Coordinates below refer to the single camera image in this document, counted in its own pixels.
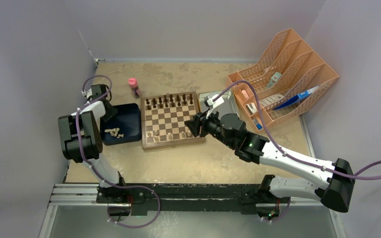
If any wooden chess board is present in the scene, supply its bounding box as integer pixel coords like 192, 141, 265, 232
140, 91, 205, 151

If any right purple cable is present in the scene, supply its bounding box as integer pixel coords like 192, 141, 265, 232
212, 80, 381, 180

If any white card pack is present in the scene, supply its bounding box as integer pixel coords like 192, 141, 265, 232
266, 71, 282, 88

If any purple cable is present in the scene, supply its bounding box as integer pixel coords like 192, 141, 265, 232
74, 75, 162, 230
212, 80, 381, 180

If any pink eraser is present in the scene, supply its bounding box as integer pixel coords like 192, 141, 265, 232
241, 89, 249, 100

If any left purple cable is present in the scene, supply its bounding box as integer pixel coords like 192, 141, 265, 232
74, 75, 162, 230

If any orange plastic file organizer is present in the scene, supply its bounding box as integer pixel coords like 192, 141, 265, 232
226, 29, 339, 127

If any blue grey marker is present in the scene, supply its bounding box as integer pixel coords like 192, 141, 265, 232
253, 119, 262, 130

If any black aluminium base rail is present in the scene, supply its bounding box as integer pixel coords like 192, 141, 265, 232
48, 182, 329, 218

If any dark blue tin lid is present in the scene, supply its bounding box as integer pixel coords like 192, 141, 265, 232
100, 103, 142, 146

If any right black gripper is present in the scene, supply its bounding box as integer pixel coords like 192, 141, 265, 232
185, 107, 236, 149

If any pink capped bottle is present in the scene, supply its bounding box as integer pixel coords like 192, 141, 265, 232
127, 78, 141, 98

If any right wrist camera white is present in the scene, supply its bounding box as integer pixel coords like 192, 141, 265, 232
204, 92, 224, 119

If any gold metal tin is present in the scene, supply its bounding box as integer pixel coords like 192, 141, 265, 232
198, 90, 240, 119

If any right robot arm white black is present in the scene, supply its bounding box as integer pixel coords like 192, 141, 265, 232
185, 113, 355, 213

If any white stapler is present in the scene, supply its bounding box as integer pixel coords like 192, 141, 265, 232
245, 103, 258, 115

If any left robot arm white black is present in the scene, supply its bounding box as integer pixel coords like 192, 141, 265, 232
58, 84, 128, 203

